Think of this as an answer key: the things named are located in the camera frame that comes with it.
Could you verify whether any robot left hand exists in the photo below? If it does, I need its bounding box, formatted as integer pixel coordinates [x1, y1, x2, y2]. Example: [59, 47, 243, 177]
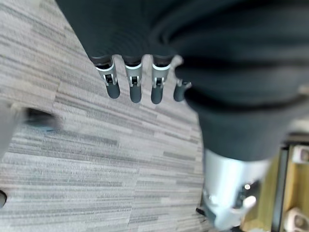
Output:
[56, 0, 309, 232]

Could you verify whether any beige slipper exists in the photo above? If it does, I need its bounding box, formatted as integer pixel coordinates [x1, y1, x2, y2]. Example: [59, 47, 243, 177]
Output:
[292, 145, 309, 163]
[284, 207, 309, 232]

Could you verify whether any dark robot foot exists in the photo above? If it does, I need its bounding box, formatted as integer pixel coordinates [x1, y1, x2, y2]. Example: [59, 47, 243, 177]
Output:
[23, 108, 62, 134]
[0, 189, 8, 209]

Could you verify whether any silver robot leg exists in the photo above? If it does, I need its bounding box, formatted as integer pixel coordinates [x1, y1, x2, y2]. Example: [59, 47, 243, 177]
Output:
[0, 100, 28, 159]

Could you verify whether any wooden shoe rack black frame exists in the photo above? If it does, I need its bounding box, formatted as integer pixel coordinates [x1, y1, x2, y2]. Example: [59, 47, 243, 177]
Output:
[241, 131, 309, 232]

